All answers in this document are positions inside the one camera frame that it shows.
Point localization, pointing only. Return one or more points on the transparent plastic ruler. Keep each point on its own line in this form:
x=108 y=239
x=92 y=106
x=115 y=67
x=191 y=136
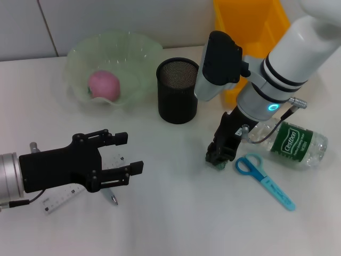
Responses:
x=58 y=200

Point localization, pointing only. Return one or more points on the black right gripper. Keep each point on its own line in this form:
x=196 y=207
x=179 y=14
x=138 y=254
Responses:
x=230 y=128

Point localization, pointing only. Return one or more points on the grey ballpoint pen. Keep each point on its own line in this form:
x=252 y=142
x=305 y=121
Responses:
x=110 y=196

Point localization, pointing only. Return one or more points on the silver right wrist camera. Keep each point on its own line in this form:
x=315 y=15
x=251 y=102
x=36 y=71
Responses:
x=218 y=61

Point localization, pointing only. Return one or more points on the pink peach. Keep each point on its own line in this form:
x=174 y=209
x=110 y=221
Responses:
x=105 y=85

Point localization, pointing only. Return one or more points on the yellow plastic bin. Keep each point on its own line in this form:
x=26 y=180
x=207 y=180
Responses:
x=239 y=21

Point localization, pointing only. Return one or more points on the green plastic wrapper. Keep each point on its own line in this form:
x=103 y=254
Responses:
x=220 y=166

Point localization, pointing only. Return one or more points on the clear green-label water bottle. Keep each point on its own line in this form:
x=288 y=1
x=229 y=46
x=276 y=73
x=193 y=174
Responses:
x=293 y=144

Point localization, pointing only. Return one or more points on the black mesh pen holder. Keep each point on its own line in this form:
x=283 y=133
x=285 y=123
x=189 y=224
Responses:
x=177 y=106

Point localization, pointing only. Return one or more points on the blue scissors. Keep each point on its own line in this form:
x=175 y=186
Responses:
x=274 y=190

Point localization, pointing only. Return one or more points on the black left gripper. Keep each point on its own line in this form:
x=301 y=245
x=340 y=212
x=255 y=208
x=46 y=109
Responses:
x=58 y=168

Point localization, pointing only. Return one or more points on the green glass fruit plate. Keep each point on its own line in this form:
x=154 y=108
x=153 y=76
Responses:
x=128 y=53

